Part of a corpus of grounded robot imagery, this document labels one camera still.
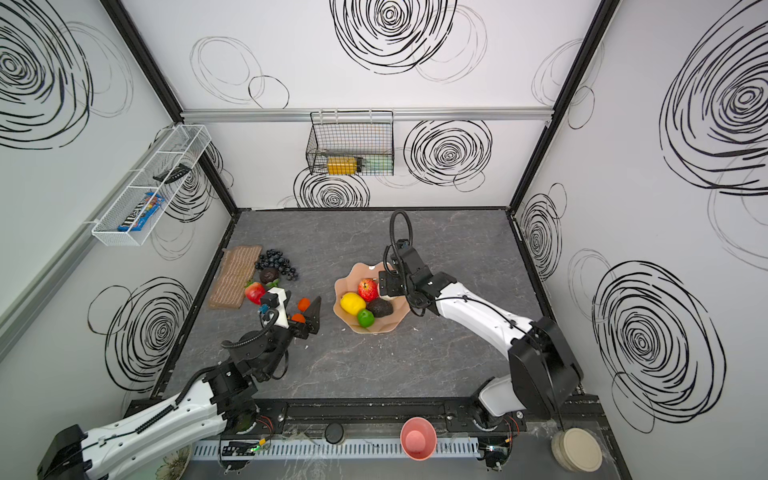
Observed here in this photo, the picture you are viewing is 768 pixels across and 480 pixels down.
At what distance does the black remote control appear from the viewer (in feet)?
2.53

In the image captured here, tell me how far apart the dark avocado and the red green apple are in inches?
13.8

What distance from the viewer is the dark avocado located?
2.90 feet
